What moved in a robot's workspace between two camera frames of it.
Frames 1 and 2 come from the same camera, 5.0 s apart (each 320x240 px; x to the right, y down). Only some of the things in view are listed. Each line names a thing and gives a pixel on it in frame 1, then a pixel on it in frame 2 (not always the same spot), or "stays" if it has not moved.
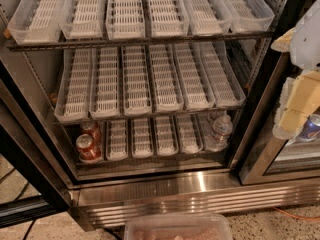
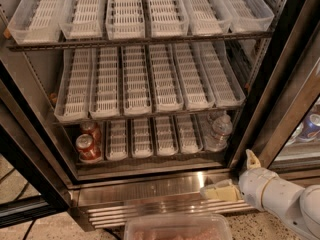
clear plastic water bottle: (222, 128) stays
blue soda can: (311, 129) stays
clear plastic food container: (178, 226) stays
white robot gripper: (307, 45) → (252, 186)
